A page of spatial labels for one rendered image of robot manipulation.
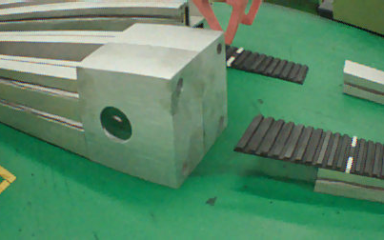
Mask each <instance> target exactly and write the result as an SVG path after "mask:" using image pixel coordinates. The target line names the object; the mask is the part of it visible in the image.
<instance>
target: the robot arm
mask: <svg viewBox="0 0 384 240"><path fill-rule="evenodd" d="M192 1H193V2H194V4H195V5H196V6H197V8H198V9H199V10H200V12H201V13H202V14H203V16H204V17H205V18H206V20H207V22H208V23H209V25H210V27H211V28H212V30H221V31H223V30H222V28H221V26H220V24H219V23H218V22H217V19H216V18H215V15H214V14H213V11H212V8H211V7H210V4H209V3H208V0H192ZM209 1H217V2H223V3H227V4H228V5H232V6H233V9H232V14H231V19H230V22H229V24H228V26H227V31H224V44H228V45H229V44H231V43H232V41H233V39H234V37H235V35H236V31H237V29H238V26H239V25H240V24H239V23H241V24H245V25H248V26H251V25H252V22H253V20H254V17H255V16H256V14H257V12H258V9H259V7H260V4H261V3H262V0H253V3H252V4H251V8H250V10H249V11H248V14H246V13H245V8H246V7H247V5H248V4H247V3H248V1H249V0H209Z"/></svg>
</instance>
